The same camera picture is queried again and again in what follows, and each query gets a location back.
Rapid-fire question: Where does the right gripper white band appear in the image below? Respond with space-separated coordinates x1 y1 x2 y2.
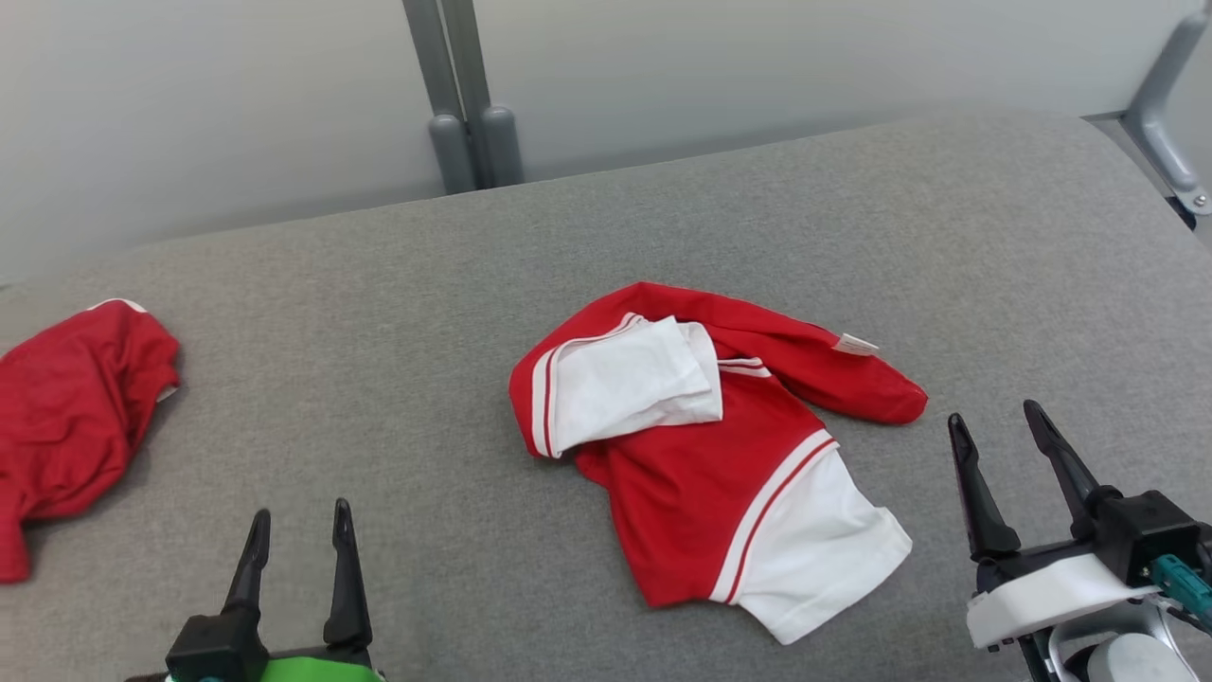
948 400 1160 651

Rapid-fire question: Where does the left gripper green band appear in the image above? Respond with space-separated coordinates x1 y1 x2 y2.
223 499 385 682

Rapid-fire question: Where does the red garment with white stripes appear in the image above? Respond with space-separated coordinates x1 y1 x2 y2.
0 298 182 584

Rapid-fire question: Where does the red jersey with white sleeves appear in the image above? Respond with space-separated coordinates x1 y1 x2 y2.
508 281 929 646

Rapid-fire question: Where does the grey metal angled bracket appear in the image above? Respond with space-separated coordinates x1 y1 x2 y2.
1124 9 1212 217

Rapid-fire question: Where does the grey metal post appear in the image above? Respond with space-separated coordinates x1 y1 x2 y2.
402 0 477 196
440 0 525 188

